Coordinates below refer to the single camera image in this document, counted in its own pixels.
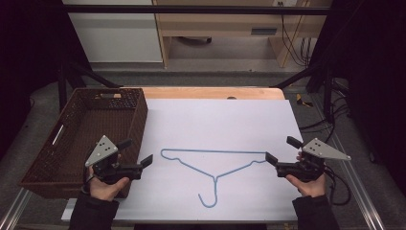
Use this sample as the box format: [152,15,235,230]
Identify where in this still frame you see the white cabinet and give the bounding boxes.
[61,0,164,64]

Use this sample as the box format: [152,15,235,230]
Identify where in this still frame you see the light wooden desk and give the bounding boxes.
[152,0,333,69]

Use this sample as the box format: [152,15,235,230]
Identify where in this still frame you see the dark curtain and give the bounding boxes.
[0,0,92,161]
[307,0,406,196]

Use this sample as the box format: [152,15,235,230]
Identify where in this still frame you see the aluminium frame rail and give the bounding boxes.
[310,95,387,230]
[0,187,33,230]

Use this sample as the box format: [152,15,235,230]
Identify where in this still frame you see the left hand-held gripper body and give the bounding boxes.
[84,134,144,186]

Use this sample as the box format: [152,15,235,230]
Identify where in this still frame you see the white table sheet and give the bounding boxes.
[60,98,305,222]

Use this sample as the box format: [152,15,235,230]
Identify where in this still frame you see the hanging black cables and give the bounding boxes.
[277,1,313,68]

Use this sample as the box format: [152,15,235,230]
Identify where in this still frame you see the person's left hand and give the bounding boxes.
[85,153,131,202]

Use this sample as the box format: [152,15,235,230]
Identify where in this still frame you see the person's right hand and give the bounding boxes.
[284,151,327,198]

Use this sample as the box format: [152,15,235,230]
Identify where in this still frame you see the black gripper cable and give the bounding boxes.
[324,165,352,206]

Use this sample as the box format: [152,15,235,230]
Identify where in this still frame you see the wooden table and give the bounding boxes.
[121,86,286,101]

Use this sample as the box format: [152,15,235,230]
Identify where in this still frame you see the yellow and black tool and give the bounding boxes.
[295,93,314,108]

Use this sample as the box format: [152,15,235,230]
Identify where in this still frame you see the black floor cables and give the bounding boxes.
[300,76,352,145]

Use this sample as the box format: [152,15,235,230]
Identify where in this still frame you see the black metal stand leg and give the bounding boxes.
[271,61,335,124]
[57,60,123,111]

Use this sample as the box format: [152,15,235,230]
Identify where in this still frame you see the grey drawer handle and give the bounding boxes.
[250,27,278,35]

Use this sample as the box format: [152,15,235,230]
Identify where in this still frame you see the brown woven plastic basket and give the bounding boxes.
[18,87,149,199]

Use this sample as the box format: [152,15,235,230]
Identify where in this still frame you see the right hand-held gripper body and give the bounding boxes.
[275,137,352,183]

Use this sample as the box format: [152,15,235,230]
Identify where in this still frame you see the blue wire clothes hanger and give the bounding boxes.
[160,148,268,209]

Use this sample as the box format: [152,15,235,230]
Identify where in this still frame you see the black metal crossbar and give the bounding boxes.
[61,4,331,16]

